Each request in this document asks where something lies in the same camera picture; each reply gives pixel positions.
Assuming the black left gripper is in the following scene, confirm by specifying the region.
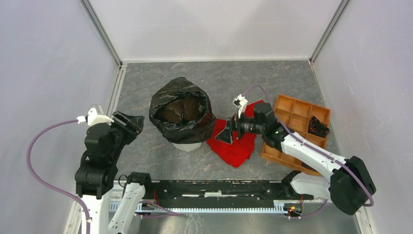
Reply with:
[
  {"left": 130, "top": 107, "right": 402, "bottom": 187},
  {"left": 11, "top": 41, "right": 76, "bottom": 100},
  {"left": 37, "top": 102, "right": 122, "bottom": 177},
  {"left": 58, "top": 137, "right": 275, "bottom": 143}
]
[{"left": 108, "top": 109, "right": 145, "bottom": 160}]

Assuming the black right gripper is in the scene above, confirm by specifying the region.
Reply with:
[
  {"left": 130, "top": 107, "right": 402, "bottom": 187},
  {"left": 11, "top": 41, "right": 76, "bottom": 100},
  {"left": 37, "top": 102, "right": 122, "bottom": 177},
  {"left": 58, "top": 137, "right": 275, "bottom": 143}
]
[{"left": 215, "top": 108, "right": 265, "bottom": 144}]

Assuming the black plastic trash bag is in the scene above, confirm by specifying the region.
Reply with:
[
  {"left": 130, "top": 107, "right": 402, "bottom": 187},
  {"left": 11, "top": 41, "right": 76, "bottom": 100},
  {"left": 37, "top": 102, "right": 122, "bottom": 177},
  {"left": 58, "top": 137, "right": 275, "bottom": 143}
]
[{"left": 149, "top": 77, "right": 217, "bottom": 144}]

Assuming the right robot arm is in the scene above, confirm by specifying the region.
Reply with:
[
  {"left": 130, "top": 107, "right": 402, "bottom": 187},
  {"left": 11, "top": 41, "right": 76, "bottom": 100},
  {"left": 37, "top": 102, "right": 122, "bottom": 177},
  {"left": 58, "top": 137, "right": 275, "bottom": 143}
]
[{"left": 215, "top": 102, "right": 376, "bottom": 215}]

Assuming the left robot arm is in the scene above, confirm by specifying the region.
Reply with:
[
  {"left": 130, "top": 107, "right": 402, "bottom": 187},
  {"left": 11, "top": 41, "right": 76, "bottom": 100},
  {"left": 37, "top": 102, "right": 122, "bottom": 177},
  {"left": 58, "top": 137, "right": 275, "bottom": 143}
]
[{"left": 75, "top": 108, "right": 153, "bottom": 234}]

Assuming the white octagonal trash bin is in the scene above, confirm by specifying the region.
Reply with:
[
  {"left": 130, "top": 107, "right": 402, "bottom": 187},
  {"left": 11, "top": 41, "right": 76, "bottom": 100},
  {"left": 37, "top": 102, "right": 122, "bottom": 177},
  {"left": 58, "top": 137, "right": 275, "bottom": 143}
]
[{"left": 173, "top": 142, "right": 202, "bottom": 152}]

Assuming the red cloth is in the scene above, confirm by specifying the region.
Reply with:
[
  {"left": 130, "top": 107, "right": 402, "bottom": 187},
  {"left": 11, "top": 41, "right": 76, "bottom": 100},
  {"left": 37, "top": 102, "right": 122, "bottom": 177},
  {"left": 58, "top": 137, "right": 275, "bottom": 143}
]
[{"left": 206, "top": 119, "right": 257, "bottom": 168}]

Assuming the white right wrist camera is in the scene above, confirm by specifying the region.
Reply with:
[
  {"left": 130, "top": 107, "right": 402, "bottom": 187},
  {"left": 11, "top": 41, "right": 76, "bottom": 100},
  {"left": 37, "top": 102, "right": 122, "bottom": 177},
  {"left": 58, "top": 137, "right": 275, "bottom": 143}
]
[{"left": 233, "top": 94, "right": 248, "bottom": 118}]

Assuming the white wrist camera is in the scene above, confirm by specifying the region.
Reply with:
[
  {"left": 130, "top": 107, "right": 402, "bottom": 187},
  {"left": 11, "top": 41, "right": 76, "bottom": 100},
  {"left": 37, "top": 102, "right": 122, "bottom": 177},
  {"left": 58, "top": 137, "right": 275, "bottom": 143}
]
[
  {"left": 76, "top": 104, "right": 114, "bottom": 127},
  {"left": 233, "top": 94, "right": 248, "bottom": 118}
]

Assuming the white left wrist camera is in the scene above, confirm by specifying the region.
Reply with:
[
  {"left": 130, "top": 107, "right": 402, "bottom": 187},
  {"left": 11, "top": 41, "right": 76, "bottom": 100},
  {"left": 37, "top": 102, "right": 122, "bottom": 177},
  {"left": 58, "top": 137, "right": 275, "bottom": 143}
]
[{"left": 76, "top": 104, "right": 114, "bottom": 127}]

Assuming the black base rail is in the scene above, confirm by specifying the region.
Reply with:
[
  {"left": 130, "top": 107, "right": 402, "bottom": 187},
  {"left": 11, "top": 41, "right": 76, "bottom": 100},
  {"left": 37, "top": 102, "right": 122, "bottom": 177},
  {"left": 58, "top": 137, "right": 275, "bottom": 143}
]
[{"left": 143, "top": 171, "right": 314, "bottom": 209}]

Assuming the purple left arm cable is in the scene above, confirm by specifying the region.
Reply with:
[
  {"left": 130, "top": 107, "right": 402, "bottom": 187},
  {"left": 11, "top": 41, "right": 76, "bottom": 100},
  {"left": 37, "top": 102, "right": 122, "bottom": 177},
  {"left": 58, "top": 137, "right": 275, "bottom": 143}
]
[{"left": 26, "top": 119, "right": 92, "bottom": 234}]

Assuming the black cable bundle in tray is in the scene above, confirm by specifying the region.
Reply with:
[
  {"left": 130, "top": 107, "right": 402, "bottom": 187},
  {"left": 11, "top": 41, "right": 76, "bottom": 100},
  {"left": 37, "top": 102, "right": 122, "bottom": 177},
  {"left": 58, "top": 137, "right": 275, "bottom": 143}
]
[{"left": 307, "top": 116, "right": 330, "bottom": 139}]

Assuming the white toothed cable strip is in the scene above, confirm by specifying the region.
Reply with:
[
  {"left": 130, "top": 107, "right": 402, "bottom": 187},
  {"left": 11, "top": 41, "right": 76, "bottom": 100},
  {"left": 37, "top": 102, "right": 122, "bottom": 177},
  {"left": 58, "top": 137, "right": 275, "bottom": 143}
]
[{"left": 109, "top": 201, "right": 297, "bottom": 215}]

